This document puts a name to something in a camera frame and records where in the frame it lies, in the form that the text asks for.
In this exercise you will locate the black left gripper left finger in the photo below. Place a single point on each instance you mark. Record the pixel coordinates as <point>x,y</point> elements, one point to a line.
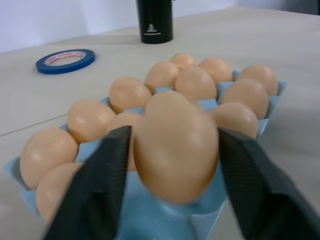
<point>95,195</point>

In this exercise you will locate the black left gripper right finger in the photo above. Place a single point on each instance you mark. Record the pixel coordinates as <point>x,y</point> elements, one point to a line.
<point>260,195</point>

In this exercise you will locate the light blue egg carton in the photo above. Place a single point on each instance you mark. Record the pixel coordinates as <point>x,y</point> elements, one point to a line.
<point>160,220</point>

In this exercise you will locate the blue tape roll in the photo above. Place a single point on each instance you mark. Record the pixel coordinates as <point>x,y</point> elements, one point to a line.
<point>63,69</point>

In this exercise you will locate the black cylinder with white logo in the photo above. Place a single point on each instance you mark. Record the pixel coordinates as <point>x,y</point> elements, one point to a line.
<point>156,22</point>

